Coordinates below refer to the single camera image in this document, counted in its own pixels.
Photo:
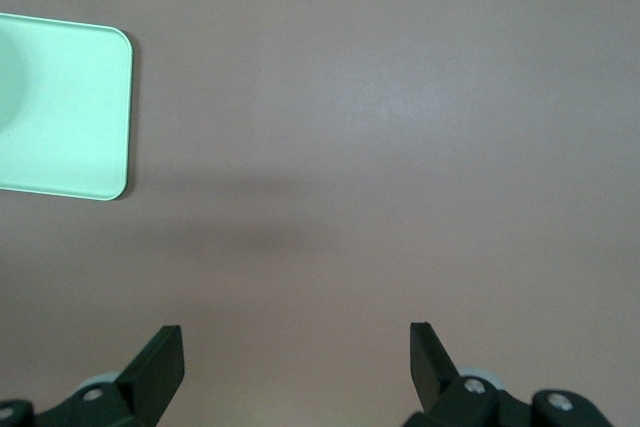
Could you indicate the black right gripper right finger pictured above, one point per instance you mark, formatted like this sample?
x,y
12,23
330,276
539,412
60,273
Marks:
x,y
430,367

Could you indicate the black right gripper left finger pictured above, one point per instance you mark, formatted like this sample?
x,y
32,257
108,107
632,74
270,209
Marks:
x,y
155,372

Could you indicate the light green rectangular tray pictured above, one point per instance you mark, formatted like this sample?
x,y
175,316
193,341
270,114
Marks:
x,y
70,112

